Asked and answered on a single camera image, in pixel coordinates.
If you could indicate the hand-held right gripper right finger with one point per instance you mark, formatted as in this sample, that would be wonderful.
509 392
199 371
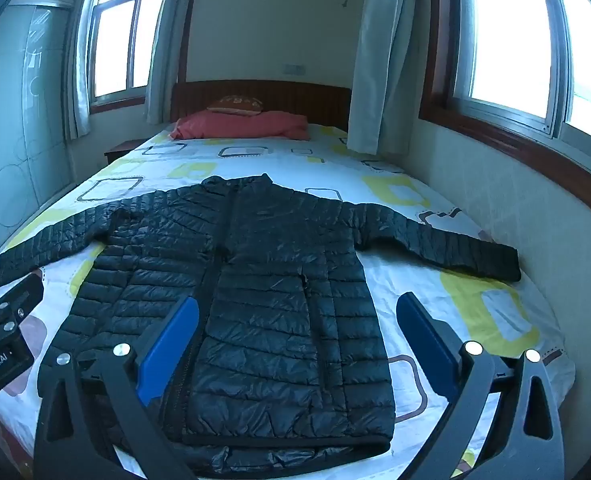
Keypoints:
425 345

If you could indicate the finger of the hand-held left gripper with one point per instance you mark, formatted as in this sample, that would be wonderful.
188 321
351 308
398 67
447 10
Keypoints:
17 300

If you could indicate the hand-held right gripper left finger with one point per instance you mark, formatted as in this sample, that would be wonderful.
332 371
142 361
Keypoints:
170 345

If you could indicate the black puffer jacket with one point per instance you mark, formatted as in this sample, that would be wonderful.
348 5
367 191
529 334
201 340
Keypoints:
275 285

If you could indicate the patterned bed sheet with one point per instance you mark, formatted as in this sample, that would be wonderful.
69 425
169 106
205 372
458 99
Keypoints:
410 282

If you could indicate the glass door wardrobe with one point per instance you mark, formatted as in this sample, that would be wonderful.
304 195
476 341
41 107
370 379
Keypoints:
20 110

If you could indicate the dark wooden nightstand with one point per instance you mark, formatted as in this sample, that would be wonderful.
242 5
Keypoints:
123 149

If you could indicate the pale curtain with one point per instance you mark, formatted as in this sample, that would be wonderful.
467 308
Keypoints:
77 85
168 60
380 60

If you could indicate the pink pillow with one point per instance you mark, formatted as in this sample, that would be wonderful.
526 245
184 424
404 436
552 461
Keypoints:
235 126

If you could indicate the orange printed cushion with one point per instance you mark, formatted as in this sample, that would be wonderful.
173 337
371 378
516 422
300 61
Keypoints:
235 103

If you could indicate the small window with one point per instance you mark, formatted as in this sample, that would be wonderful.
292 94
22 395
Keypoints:
117 50

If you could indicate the wooden headboard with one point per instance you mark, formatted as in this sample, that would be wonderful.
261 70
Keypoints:
305 97

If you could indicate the large window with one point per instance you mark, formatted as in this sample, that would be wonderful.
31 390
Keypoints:
510 35

